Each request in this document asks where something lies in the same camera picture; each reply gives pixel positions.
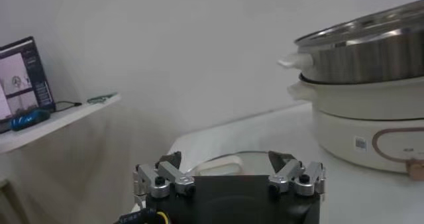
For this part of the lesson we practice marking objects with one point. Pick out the white side table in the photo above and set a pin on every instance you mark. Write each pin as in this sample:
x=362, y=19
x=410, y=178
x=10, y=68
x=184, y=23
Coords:
x=66, y=119

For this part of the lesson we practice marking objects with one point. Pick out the blue computer mouse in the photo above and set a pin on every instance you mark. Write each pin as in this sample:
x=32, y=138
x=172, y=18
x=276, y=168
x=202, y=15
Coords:
x=30, y=119

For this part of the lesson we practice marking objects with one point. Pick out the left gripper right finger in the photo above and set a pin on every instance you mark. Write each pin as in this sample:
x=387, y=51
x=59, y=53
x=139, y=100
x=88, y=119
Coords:
x=288, y=174

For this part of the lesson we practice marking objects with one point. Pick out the stainless steel steamer basket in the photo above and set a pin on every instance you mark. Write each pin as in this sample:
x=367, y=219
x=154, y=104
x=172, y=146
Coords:
x=364, y=59

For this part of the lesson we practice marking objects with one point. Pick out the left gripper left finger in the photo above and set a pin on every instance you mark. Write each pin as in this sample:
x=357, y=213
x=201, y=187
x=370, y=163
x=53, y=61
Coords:
x=175, y=177

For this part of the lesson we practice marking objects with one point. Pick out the laptop screen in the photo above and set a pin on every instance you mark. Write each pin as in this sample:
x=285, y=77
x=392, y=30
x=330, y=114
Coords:
x=23, y=79

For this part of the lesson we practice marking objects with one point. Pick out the white electric cooker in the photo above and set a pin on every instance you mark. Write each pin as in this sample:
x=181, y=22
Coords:
x=348, y=129

